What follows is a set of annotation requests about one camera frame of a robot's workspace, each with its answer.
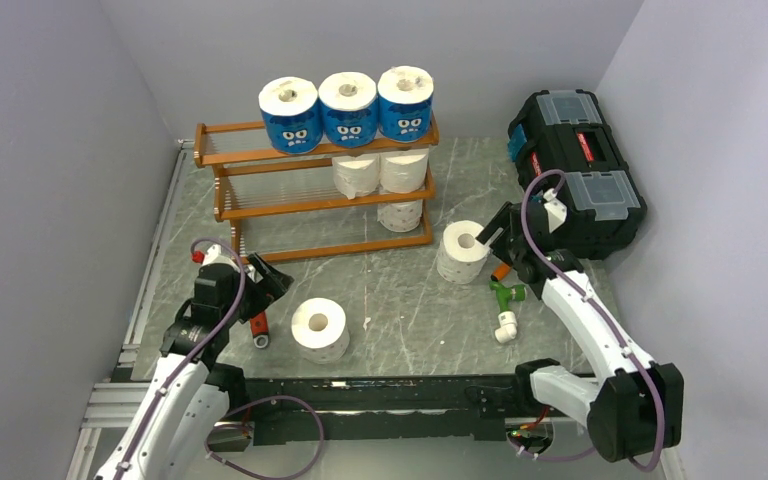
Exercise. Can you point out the blue roll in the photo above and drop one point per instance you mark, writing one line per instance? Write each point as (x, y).
(349, 105)
(405, 95)
(291, 113)

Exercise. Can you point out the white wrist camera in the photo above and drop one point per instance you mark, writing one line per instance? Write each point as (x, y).
(556, 210)
(215, 254)

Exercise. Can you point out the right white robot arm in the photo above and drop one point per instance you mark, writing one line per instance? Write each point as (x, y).
(633, 405)

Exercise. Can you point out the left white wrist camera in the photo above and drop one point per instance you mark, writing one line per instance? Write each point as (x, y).
(215, 254)

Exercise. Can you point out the orange wooden two-tier shelf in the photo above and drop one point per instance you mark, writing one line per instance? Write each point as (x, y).
(264, 182)

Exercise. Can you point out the red handled tool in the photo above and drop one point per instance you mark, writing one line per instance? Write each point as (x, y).
(260, 330)

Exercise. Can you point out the white roll sideways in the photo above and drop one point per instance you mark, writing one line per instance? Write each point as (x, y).
(403, 171)

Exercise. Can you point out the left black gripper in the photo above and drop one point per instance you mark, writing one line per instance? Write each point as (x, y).
(269, 288)

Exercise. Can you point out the black plastic toolbox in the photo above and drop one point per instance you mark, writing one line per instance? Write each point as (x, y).
(566, 130)

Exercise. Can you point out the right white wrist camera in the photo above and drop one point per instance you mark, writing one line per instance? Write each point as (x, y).
(556, 210)

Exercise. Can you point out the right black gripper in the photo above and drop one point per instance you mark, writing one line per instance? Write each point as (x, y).
(495, 224)

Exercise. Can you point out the green and white pipe fitting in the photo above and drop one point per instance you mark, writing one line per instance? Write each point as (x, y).
(505, 296)

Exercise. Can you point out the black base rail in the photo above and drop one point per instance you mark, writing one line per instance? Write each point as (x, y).
(483, 407)

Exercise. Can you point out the white roll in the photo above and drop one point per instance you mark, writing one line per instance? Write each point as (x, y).
(461, 255)
(319, 328)
(356, 176)
(400, 217)

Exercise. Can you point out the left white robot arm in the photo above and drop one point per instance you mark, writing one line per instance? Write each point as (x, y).
(191, 390)

